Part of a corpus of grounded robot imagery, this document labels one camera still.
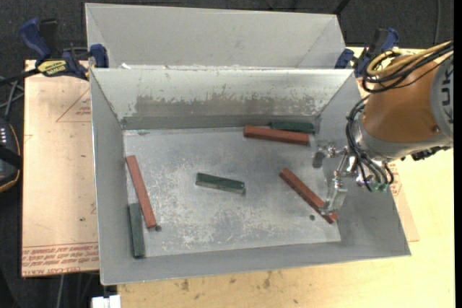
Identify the grey metal bin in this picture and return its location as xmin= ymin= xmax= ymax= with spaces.
xmin=84 ymin=2 xmax=412 ymax=286

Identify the dark green flat block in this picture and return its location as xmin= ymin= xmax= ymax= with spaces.
xmin=268 ymin=120 xmax=316 ymax=135
xmin=128 ymin=202 xmax=147 ymax=259
xmin=195 ymin=172 xmax=247 ymax=196

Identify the red-brown flat block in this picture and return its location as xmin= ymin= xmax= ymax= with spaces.
xmin=125 ymin=154 xmax=158 ymax=229
xmin=278 ymin=167 xmax=339 ymax=225
xmin=243 ymin=124 xmax=312 ymax=146

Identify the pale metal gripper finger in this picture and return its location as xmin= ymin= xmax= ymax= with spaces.
xmin=312 ymin=144 xmax=338 ymax=169
xmin=320 ymin=177 xmax=349 ymax=216

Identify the brown cardboard board, red print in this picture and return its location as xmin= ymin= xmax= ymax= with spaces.
xmin=21 ymin=59 xmax=421 ymax=278

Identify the black cylinder on white bracket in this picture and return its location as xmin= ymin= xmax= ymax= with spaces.
xmin=411 ymin=146 xmax=440 ymax=162

